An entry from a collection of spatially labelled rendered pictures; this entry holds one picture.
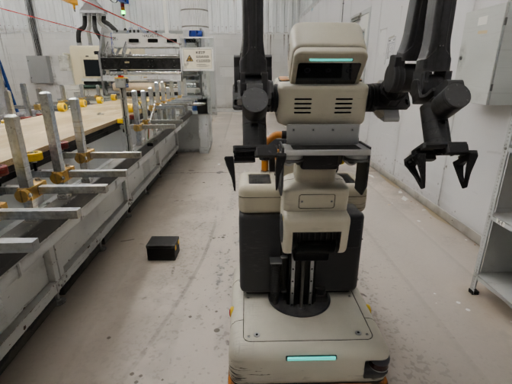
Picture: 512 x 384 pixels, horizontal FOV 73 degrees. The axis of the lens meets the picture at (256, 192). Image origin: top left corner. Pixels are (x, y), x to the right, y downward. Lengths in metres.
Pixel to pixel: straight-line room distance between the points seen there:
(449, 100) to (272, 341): 1.03
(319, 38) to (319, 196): 0.48
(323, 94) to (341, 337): 0.92
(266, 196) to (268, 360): 0.62
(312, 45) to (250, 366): 1.11
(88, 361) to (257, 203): 1.08
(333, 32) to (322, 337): 1.08
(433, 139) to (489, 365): 1.35
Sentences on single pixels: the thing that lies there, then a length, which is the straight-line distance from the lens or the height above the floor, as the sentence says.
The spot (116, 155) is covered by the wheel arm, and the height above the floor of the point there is 0.84.
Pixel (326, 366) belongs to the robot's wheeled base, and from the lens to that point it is 1.48.
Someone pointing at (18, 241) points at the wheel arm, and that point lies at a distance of 1.09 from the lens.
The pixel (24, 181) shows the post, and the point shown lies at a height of 0.86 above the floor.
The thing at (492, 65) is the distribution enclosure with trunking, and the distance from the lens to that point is 2.74.
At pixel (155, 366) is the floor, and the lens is 1.80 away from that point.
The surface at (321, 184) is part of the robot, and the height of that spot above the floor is 0.90.
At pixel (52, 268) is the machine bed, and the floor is 0.25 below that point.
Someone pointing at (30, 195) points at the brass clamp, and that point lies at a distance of 1.55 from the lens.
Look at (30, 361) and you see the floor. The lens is 2.04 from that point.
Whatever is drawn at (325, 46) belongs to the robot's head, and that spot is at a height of 1.32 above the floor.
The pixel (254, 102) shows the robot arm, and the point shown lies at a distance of 0.76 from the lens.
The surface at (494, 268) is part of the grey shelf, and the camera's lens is 2.52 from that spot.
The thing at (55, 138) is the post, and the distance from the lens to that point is 1.75.
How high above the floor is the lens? 1.25
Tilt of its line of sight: 19 degrees down
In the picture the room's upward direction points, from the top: straight up
